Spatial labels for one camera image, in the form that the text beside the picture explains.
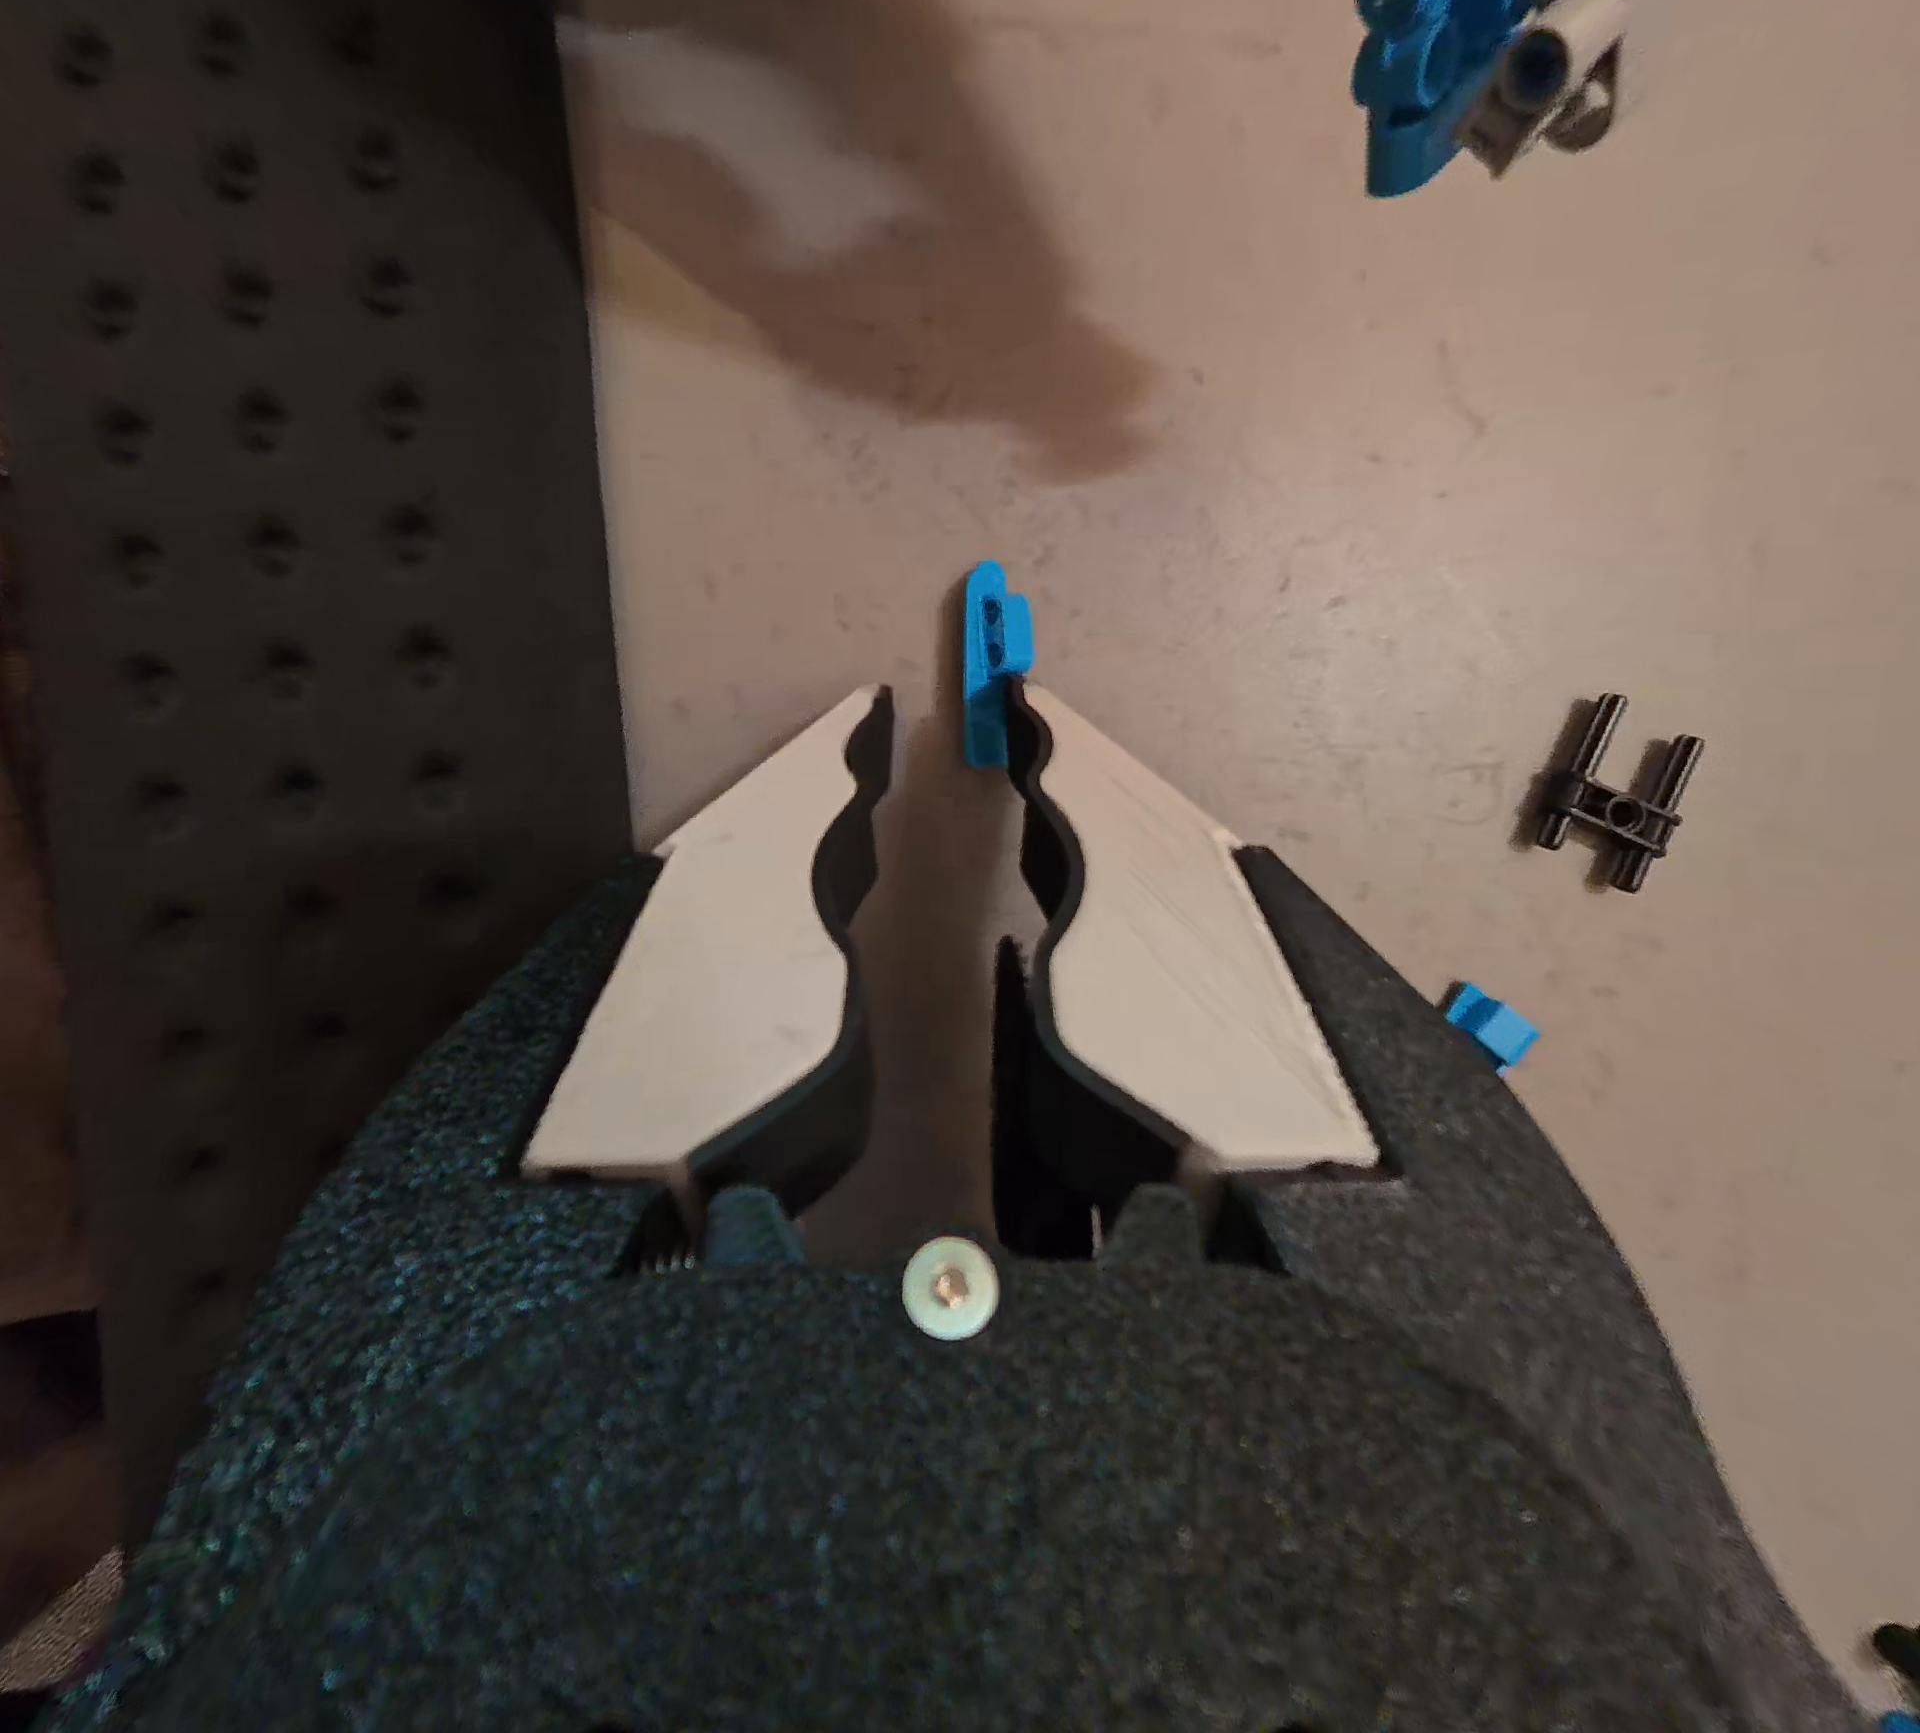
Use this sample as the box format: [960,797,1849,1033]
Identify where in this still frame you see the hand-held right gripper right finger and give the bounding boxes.
[996,676,1381,1181]

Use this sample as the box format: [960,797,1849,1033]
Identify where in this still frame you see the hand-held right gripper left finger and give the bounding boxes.
[522,682,897,1210]

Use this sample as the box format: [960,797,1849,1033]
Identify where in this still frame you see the blue grey yellow brick assembly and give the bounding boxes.
[1350,0,1639,203]

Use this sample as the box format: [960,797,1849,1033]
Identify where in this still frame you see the blue beam piece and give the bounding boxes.
[960,561,1039,770]

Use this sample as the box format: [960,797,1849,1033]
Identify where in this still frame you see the black pin connector piece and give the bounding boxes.
[1531,691,1707,895]

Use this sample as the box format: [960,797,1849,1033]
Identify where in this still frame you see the blue curved panel piece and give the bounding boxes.
[1435,980,1544,1079]

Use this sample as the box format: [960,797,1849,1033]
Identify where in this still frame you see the black perforated panel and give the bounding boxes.
[0,0,632,1555]

